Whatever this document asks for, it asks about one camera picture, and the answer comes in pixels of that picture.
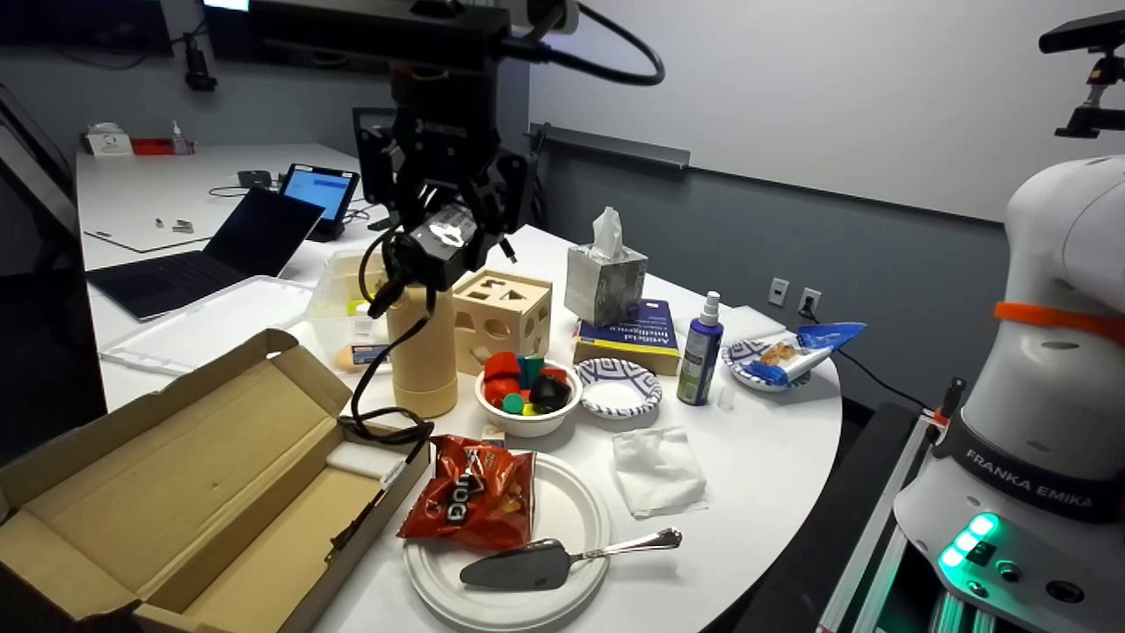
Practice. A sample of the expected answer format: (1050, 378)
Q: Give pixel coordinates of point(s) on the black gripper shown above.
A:
(445, 176)

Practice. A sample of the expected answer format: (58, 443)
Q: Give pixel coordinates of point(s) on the white orange robot arm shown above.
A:
(966, 107)

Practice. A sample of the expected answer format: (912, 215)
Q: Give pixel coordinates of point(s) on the wooden shape sorter box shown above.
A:
(498, 311)

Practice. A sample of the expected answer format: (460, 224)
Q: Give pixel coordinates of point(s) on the grey tissue box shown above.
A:
(607, 274)

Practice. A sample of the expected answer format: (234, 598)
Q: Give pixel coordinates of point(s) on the open cardboard box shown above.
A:
(217, 503)

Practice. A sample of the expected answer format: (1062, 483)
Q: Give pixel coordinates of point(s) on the tablet with blue screen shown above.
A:
(329, 191)

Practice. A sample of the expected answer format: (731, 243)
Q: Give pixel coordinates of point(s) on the white bowl of colored blocks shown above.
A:
(525, 394)

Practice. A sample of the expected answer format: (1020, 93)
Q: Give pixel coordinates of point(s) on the black laptop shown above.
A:
(257, 236)

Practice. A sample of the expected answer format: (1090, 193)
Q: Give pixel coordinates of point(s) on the blue yellow book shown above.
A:
(647, 340)

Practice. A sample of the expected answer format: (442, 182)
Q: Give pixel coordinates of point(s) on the blue patterned paper plate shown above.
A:
(616, 387)

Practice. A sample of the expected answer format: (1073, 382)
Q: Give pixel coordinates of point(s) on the red Doritos chip bag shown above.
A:
(480, 496)

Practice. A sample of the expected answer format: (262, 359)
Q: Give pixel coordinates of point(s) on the white plate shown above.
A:
(568, 511)

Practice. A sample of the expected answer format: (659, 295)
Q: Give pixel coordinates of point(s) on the blue spray bottle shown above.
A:
(701, 353)

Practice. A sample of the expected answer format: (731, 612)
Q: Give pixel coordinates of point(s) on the crumpled white tissue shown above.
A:
(659, 472)

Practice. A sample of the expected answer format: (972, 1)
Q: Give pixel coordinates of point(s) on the grey spatula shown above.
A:
(548, 565)

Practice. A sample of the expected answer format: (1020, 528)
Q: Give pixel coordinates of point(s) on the blue patterned plate under snack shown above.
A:
(773, 365)

